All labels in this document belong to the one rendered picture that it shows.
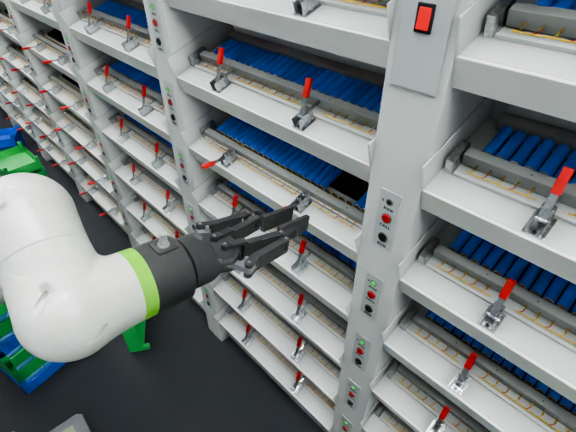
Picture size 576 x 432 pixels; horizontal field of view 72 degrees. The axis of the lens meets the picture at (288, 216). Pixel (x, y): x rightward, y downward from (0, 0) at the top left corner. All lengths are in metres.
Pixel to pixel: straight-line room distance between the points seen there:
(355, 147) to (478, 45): 0.26
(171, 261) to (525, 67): 0.47
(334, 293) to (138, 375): 1.05
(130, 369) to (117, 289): 1.36
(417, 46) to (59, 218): 0.48
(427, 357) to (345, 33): 0.64
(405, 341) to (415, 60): 0.58
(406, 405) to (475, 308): 0.40
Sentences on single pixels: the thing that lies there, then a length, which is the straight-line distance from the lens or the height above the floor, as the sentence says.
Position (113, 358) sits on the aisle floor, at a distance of 1.89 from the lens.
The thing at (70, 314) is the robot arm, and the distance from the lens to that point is 0.47.
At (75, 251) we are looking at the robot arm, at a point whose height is 1.18.
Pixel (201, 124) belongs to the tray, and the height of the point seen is 0.99.
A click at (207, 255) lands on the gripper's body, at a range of 0.55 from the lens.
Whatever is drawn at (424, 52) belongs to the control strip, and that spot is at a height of 1.33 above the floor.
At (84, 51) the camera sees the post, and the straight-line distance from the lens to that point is 1.76.
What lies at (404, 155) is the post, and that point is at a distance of 0.64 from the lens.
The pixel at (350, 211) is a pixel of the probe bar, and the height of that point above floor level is 0.98.
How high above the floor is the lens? 1.48
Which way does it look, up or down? 38 degrees down
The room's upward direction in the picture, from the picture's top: straight up
